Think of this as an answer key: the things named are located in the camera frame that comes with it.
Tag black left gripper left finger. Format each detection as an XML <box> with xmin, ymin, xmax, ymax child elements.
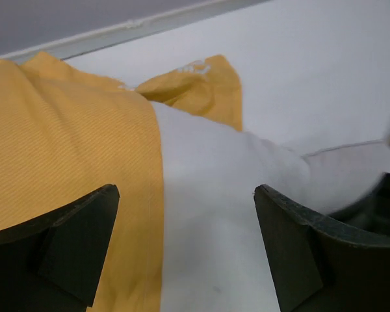
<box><xmin>0</xmin><ymin>185</ymin><xmax>120</xmax><ymax>311</ymax></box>

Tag yellow printed pillowcase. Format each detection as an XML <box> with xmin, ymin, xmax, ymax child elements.
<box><xmin>0</xmin><ymin>53</ymin><xmax>242</xmax><ymax>311</ymax></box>

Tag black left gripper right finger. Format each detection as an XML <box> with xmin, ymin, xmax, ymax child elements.
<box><xmin>254</xmin><ymin>185</ymin><xmax>390</xmax><ymax>311</ymax></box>

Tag white pillow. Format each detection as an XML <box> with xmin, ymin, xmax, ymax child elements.
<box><xmin>153</xmin><ymin>102</ymin><xmax>390</xmax><ymax>311</ymax></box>

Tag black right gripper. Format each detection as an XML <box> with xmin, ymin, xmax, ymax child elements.
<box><xmin>330</xmin><ymin>173</ymin><xmax>390</xmax><ymax>237</ymax></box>

